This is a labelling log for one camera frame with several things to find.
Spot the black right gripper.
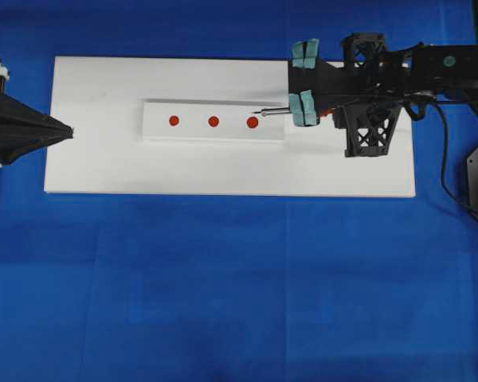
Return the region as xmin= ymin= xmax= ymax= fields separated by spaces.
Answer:
xmin=287 ymin=32 xmax=417 ymax=131

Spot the red handled soldering iron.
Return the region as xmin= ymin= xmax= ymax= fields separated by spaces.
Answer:
xmin=253 ymin=107 xmax=336 ymax=118

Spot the black soldering iron cable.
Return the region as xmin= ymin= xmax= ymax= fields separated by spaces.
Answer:
xmin=318 ymin=93 xmax=478 ymax=220

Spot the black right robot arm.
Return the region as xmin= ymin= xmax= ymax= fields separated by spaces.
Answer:
xmin=288 ymin=33 xmax=478 ymax=129

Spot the small white raised plate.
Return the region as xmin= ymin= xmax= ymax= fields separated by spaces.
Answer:
xmin=139 ymin=99 xmax=285 ymax=143

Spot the large white board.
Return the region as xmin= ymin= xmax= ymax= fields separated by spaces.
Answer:
xmin=44 ymin=57 xmax=416 ymax=197

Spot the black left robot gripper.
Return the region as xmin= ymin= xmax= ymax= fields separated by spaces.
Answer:
xmin=0 ymin=58 xmax=73 ymax=168

